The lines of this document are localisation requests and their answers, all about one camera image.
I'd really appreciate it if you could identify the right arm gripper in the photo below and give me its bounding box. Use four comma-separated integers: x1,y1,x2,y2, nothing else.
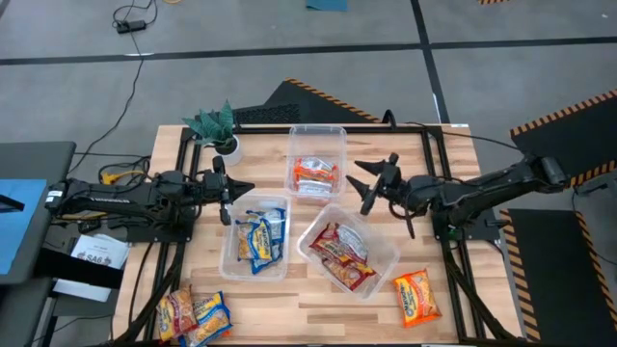
345,152,414,216

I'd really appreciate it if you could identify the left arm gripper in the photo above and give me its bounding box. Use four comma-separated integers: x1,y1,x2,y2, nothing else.
201,156,255,227

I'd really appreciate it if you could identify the clear plastic bin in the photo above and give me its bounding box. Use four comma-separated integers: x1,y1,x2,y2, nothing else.
284,123,348,200
219,194,291,282
295,202,401,301

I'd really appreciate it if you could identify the green plant in white pot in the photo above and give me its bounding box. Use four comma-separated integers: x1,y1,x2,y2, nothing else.
181,99,245,168

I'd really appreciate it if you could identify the black hazard striped ramp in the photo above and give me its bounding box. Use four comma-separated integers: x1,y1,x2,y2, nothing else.
233,76,385,125

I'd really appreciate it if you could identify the printed paper sheet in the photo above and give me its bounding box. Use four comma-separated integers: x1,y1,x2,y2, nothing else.
69,233,131,271

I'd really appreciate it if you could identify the teal floor mat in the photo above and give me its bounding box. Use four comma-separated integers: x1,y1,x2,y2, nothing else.
306,0,348,13

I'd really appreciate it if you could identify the black shelf board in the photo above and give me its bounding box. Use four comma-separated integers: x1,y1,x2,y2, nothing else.
36,248,124,290

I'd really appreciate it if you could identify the plain white paper sheet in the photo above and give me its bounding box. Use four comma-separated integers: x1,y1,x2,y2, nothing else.
51,278,113,304

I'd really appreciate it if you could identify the black power adapter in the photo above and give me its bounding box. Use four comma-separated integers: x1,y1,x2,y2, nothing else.
115,19,148,34

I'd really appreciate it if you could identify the grey desk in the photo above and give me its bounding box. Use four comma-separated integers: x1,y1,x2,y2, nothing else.
0,140,77,285

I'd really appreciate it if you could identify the blue board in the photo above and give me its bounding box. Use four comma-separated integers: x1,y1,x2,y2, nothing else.
0,178,48,277

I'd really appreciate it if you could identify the grey side cabinet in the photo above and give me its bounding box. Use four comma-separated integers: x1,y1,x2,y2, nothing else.
0,277,55,347

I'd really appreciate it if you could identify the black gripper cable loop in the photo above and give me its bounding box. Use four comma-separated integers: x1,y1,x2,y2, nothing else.
389,201,416,241

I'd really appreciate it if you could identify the black aluminium table frame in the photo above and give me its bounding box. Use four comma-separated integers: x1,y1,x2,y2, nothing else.
115,122,526,346

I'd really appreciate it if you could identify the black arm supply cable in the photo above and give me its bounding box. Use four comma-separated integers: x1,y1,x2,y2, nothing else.
441,129,529,155

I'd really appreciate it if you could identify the yellow cable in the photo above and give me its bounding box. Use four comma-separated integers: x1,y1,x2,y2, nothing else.
99,169,147,187

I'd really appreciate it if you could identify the black power cable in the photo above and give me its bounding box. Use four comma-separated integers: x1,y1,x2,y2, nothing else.
67,0,160,174

